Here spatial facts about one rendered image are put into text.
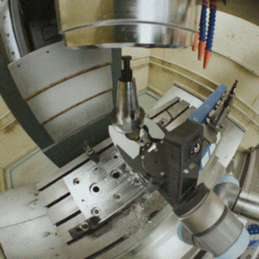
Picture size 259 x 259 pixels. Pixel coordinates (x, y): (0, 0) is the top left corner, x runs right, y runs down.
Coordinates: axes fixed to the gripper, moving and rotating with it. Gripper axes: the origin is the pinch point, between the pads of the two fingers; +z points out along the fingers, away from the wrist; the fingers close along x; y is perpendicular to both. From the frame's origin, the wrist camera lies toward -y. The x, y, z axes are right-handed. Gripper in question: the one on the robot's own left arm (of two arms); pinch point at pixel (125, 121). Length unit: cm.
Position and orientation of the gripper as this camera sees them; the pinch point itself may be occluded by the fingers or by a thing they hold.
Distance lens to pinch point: 24.7
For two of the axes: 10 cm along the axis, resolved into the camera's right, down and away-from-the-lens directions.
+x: 8.2, -4.4, 3.7
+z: -5.8, -6.3, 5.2
